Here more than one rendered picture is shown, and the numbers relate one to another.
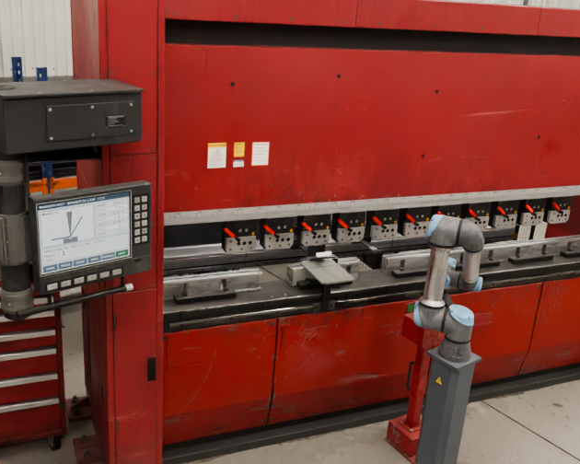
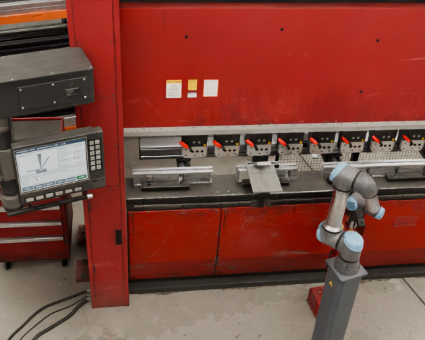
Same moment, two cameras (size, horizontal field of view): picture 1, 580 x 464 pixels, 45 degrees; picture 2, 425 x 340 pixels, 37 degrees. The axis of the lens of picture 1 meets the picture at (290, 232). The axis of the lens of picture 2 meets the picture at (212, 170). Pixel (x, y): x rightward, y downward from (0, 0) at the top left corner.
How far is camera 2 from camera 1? 126 cm
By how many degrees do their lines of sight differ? 21
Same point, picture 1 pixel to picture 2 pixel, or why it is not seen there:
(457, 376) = (343, 285)
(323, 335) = (260, 222)
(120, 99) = (75, 77)
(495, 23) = not seen: outside the picture
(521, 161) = not seen: outside the picture
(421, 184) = (358, 113)
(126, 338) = (98, 216)
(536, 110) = not seen: outside the picture
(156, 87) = (114, 52)
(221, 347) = (175, 224)
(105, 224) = (67, 159)
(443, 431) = (330, 318)
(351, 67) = (293, 22)
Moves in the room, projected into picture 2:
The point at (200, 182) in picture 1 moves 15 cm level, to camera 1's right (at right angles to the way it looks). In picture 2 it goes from (160, 108) to (185, 112)
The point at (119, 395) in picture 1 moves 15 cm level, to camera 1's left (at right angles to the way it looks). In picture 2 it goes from (95, 251) to (73, 245)
